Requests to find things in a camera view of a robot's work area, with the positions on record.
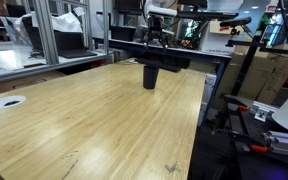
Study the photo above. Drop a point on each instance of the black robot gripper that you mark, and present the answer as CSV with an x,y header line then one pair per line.
x,y
155,31

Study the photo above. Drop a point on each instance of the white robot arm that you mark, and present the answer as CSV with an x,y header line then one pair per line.
x,y
155,11

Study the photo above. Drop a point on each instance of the black plastic cup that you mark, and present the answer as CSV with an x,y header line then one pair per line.
x,y
150,75

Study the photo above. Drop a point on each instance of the black laptop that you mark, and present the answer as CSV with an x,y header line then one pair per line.
x,y
69,44

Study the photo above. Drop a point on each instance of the white cloth cover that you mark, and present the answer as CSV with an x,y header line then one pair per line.
x,y
63,23

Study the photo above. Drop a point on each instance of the brown cardboard boxes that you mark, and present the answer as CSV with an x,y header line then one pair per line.
x,y
265,76

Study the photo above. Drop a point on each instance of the white table grommet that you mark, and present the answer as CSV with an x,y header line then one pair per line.
x,y
11,101

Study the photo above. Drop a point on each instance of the aluminium frame post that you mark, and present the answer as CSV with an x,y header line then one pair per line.
x,y
43,16

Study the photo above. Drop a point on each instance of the orange handled clamp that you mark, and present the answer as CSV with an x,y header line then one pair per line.
x,y
269,142

